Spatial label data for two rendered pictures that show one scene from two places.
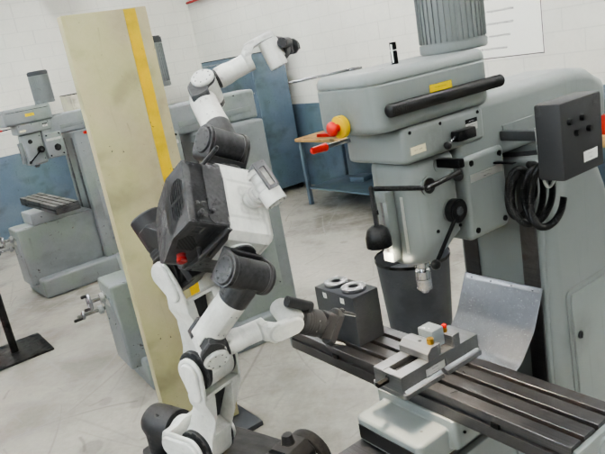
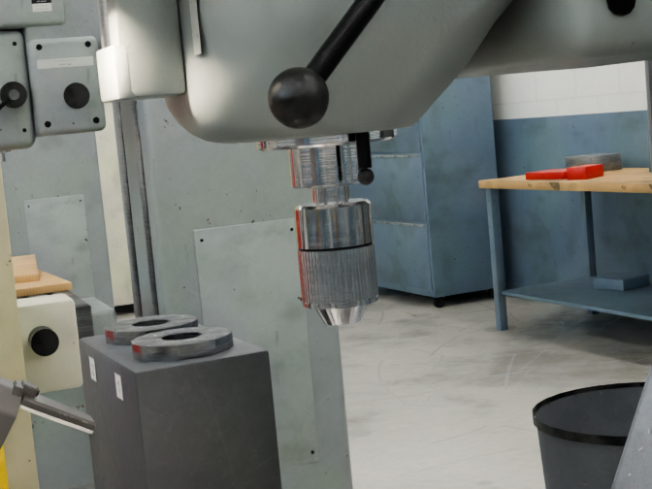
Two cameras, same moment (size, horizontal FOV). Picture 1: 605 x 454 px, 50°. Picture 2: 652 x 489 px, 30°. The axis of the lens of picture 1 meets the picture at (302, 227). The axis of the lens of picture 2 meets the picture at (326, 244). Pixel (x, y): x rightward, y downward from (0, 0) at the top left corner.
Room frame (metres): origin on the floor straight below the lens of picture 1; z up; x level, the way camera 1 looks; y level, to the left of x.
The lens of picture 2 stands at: (1.12, -0.46, 1.32)
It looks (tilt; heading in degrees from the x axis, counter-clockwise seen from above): 6 degrees down; 10
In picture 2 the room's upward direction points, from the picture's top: 5 degrees counter-clockwise
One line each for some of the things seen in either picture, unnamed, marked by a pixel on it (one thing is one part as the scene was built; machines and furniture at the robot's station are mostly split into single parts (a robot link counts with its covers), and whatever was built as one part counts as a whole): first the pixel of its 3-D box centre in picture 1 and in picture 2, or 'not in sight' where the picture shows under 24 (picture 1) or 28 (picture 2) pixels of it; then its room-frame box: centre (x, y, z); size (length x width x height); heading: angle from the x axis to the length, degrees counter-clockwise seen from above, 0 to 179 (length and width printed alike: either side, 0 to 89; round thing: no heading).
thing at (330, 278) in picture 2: (423, 280); (337, 260); (1.85, -0.34, 1.23); 0.05 x 0.05 x 0.05
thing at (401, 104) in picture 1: (447, 95); not in sight; (1.75, -0.45, 1.79); 0.45 x 0.04 x 0.04; 124
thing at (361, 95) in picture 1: (402, 91); not in sight; (1.86, -0.35, 1.81); 0.47 x 0.26 x 0.16; 124
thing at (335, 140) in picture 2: not in sight; (325, 138); (1.85, -0.34, 1.31); 0.09 x 0.09 x 0.01
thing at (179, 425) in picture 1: (199, 435); not in sight; (2.11, 0.52, 0.68); 0.21 x 0.20 x 0.13; 50
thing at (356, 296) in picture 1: (348, 308); (176, 435); (2.19, -0.11, 1.04); 0.22 x 0.12 x 0.20; 34
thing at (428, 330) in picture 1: (431, 335); not in sight; (1.85, -0.34, 1.05); 0.06 x 0.05 x 0.06; 34
